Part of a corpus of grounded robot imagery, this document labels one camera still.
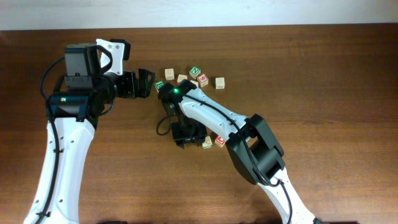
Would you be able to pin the green N wooden block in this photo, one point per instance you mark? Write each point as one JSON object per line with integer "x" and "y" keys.
{"x": 195, "y": 72}

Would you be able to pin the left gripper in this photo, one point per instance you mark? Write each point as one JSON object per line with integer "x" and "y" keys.
{"x": 129, "y": 91}

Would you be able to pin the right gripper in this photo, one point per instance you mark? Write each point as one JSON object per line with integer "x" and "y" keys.
{"x": 189, "y": 134}

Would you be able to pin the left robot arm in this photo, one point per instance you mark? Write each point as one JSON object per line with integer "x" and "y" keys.
{"x": 94, "y": 78}

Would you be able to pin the green B wooden block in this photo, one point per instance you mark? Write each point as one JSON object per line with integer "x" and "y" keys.
{"x": 159, "y": 85}

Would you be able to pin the red Q wooden block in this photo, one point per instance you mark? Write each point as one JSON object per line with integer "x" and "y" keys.
{"x": 219, "y": 141}

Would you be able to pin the plain right wooden block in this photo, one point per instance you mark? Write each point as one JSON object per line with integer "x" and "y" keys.
{"x": 219, "y": 83}

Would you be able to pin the plain top-left wooden block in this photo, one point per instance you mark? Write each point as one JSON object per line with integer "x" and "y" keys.
{"x": 169, "y": 74}

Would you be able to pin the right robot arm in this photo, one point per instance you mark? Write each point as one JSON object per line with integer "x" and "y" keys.
{"x": 253, "y": 148}

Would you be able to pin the green-sided wooden block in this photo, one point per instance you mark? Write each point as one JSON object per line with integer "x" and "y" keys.
{"x": 207, "y": 143}

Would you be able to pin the red-sided wooden block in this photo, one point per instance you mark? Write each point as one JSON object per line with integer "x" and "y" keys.
{"x": 181, "y": 78}

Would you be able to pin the red 9 wooden block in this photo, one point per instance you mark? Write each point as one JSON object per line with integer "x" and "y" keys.
{"x": 202, "y": 80}

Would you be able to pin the red-striped centre wooden block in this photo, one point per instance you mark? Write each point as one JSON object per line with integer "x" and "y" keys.
{"x": 195, "y": 83}

